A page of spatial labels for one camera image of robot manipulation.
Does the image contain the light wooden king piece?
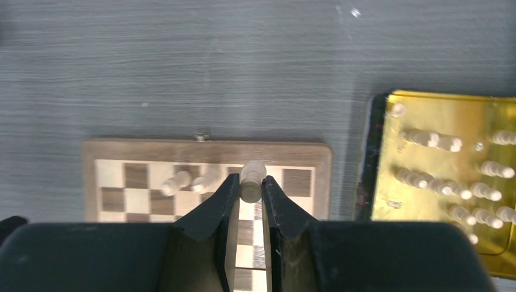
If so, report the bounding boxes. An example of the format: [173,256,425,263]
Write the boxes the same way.
[191,165,221,194]

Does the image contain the light chess piece in tin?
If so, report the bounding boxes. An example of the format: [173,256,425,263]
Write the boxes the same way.
[402,129,463,153]
[470,182,503,201]
[395,168,428,189]
[479,161,515,179]

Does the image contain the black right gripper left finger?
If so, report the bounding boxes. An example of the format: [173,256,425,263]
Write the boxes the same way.
[1,174,240,291]

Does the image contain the gold metal tin tray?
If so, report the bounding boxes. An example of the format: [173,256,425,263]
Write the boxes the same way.
[353,89,515,279]

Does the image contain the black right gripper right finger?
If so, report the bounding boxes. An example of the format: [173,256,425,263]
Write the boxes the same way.
[262,176,496,291]

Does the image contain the light wooden queen piece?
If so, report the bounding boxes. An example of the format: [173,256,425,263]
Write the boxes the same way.
[161,170,192,196]

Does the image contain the wooden chessboard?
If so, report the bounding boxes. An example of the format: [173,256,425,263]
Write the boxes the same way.
[82,138,332,291]

